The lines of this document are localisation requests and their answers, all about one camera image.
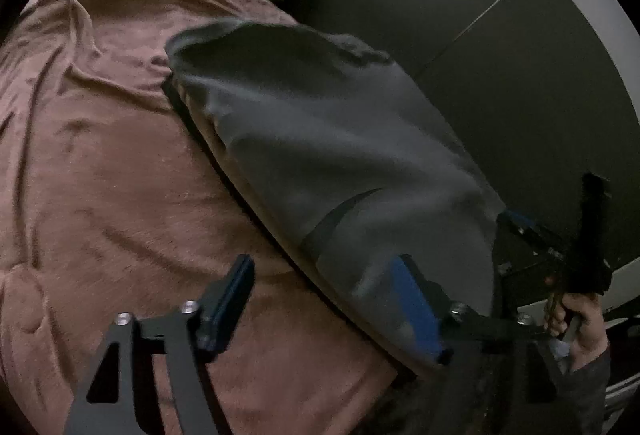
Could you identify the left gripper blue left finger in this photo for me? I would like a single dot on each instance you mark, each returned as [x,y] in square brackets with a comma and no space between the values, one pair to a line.
[222,306]

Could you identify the dark grey t-shirt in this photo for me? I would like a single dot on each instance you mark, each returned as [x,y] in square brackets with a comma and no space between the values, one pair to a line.
[344,159]

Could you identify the person's right hand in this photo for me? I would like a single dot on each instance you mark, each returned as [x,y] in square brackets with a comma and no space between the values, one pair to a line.
[590,340]

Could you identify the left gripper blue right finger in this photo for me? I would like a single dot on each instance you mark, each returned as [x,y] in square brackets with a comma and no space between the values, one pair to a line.
[430,312]

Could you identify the brown bed blanket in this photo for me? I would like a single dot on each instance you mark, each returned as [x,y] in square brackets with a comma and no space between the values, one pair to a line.
[108,205]

